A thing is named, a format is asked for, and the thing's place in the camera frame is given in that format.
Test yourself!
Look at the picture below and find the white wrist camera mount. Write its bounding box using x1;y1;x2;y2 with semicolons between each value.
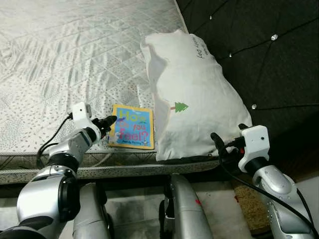
238;125;271;173
71;101;93;122

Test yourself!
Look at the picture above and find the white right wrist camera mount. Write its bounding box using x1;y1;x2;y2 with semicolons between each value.
238;125;271;173

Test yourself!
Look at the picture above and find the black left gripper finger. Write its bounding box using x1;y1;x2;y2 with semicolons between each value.
98;115;118;132

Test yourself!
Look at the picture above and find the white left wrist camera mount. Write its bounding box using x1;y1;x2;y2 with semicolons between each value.
71;101;93;122

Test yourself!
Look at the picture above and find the silver robot left leg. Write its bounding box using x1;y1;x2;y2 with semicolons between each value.
72;182;116;239

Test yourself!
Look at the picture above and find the dark bed base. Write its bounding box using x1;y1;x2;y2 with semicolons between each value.
0;167;240;192

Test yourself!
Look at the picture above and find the black tufted headboard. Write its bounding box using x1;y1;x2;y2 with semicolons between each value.
175;0;319;182

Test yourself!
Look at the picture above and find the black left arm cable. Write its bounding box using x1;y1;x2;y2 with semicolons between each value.
36;113;75;171

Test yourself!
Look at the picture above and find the white pillow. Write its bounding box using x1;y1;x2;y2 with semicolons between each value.
140;28;254;162

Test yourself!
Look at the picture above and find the silver robot right leg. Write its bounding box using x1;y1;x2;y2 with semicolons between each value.
159;173;216;239

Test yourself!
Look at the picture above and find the colourful children's book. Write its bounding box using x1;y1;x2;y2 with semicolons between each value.
107;103;156;150

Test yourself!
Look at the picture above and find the white quilted mattress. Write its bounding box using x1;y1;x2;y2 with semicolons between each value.
0;0;252;186

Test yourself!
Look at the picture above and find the silver robot leg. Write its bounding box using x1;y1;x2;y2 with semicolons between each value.
159;173;216;239
72;182;116;239

